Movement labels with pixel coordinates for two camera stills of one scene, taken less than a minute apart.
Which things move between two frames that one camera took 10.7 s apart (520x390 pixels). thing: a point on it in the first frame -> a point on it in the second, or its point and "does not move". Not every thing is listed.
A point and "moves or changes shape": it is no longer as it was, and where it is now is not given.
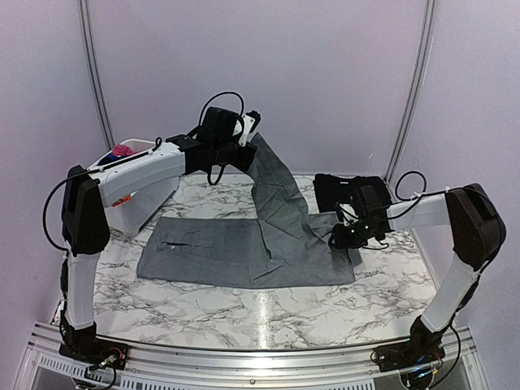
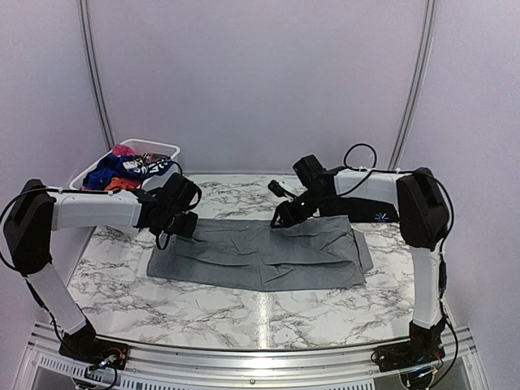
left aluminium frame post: [85, 15] does not move
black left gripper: [244, 162] -> [188, 230]
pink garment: [123, 150] does not move
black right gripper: [340, 241] -> [289, 215]
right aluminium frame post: [418, 93] does not move
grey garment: [286, 245] moves or changes shape
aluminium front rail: [45, 367] does not move
